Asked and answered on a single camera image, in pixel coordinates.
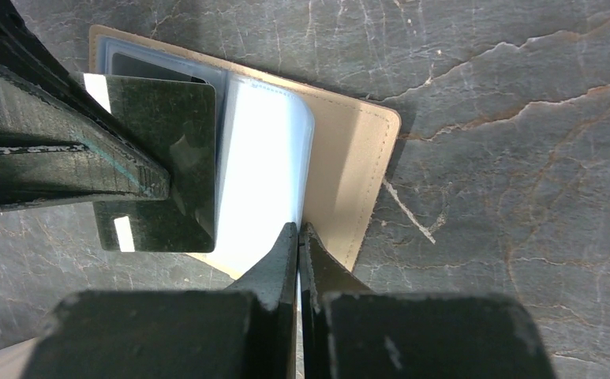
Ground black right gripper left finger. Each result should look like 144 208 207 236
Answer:
23 223 298 378

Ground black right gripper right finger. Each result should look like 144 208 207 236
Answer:
299 224 556 378

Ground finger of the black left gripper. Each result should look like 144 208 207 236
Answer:
0 1 170 212

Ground beige leather card holder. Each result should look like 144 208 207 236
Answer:
89 24 402 270

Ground white plastic tray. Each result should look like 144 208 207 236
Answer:
0 338 38 379

